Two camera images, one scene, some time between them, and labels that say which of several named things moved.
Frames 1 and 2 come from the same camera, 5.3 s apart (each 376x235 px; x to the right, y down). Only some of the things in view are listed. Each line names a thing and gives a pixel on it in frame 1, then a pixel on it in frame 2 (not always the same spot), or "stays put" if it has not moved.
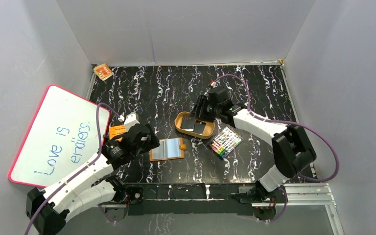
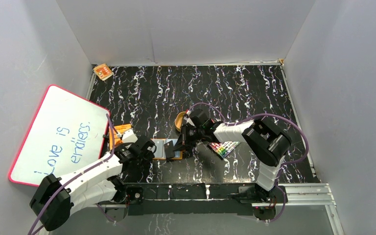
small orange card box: [103, 71] stays put
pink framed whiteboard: [62, 136] stays put
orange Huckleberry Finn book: [114, 130] stays put
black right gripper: [202, 102] -> [184, 143]
